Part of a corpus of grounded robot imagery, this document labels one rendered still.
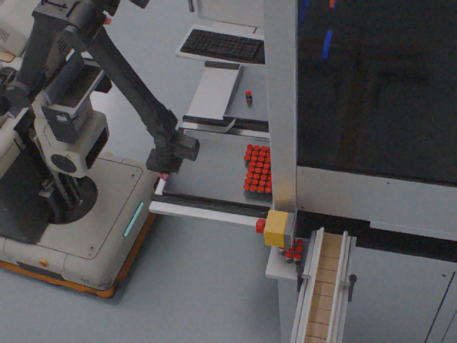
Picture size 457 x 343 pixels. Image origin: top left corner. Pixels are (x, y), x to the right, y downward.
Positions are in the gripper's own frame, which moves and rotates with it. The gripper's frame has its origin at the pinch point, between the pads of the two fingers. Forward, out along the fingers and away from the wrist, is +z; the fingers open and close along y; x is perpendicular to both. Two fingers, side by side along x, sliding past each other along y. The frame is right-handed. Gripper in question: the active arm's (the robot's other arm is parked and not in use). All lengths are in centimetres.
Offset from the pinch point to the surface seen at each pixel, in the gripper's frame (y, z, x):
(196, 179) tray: 9.3, 1.3, 3.2
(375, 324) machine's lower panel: 79, 37, -11
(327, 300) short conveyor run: 54, -11, -33
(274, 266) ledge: 39.3, -3.6, -22.8
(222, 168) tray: 16.4, -0.1, 9.1
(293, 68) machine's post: 31, -67, -13
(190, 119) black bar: 0.6, 1.0, 26.8
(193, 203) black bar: 11.2, -0.7, -7.1
